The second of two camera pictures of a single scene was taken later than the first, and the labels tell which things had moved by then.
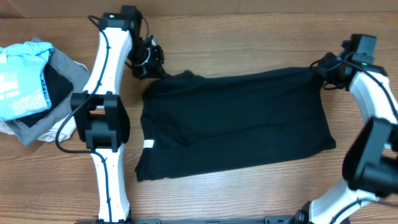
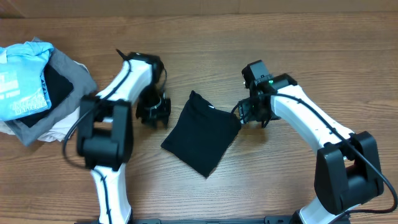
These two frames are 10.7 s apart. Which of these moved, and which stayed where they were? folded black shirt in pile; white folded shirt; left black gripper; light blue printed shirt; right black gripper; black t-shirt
Moved: black t-shirt; left black gripper; right black gripper
Stayed: white folded shirt; folded black shirt in pile; light blue printed shirt
